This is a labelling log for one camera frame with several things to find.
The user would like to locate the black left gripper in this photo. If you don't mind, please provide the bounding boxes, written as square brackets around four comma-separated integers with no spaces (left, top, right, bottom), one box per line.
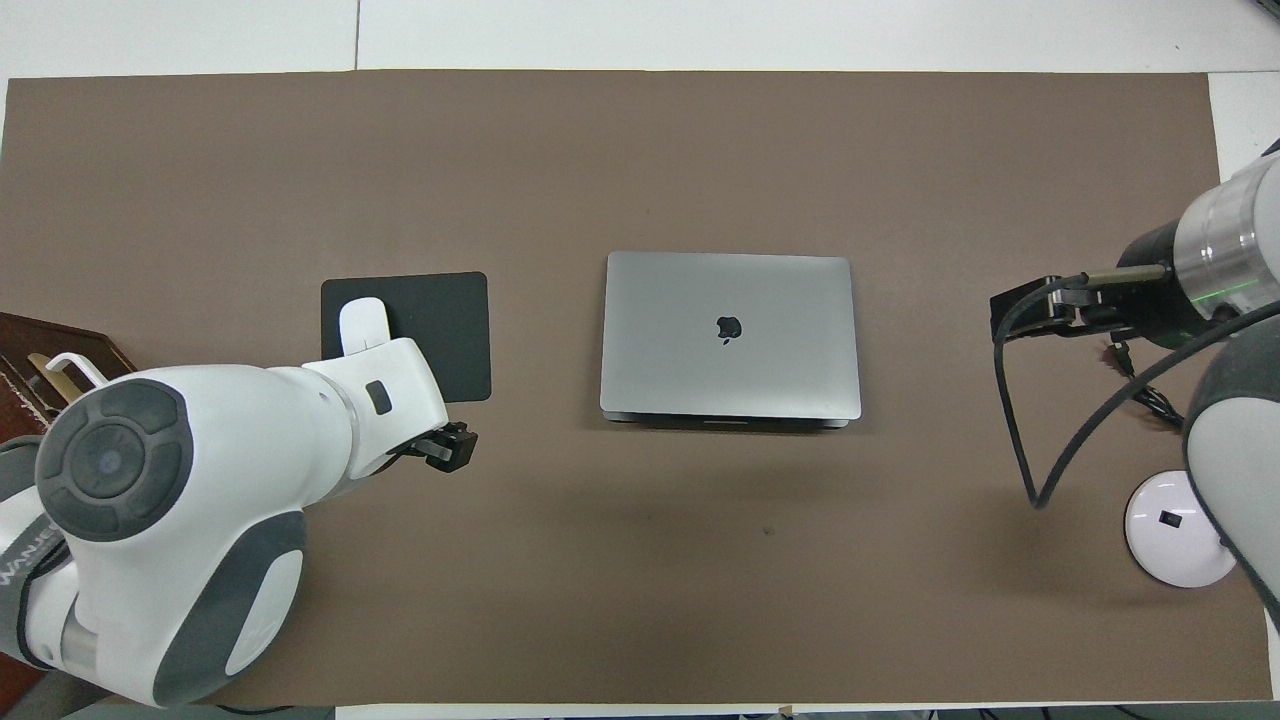
[405,422,479,474]

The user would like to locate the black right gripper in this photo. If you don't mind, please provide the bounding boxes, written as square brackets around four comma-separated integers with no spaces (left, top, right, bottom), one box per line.
[990,277,1126,344]

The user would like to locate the grey laptop computer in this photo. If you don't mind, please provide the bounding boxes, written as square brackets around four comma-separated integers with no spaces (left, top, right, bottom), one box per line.
[599,250,863,431]

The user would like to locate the black mouse pad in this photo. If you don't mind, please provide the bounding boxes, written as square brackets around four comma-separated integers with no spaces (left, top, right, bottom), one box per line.
[320,271,493,404]

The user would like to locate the white computer mouse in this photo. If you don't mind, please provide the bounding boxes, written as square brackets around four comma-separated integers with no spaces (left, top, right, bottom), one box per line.
[338,297,393,353]

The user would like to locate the white desk lamp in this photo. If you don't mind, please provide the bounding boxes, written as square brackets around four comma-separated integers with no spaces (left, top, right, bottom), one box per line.
[1124,472,1241,589]

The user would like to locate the brown table mat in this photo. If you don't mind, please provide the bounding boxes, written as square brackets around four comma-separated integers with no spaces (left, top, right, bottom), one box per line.
[0,69,1273,707]

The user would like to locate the dark wooden box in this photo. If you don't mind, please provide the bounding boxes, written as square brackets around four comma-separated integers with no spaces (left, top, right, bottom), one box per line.
[0,312,138,720]

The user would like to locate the gold metal strip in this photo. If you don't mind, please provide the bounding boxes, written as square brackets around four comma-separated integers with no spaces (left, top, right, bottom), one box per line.
[27,353,76,416]

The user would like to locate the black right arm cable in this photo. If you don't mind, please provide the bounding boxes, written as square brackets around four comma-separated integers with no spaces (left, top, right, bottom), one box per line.
[992,270,1280,511]

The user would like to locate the black lamp power cord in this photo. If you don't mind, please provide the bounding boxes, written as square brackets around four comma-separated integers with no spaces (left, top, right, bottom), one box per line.
[1105,340,1186,431]

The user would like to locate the white box handle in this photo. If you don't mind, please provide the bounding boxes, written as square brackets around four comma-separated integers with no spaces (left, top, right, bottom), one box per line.
[44,351,109,391]

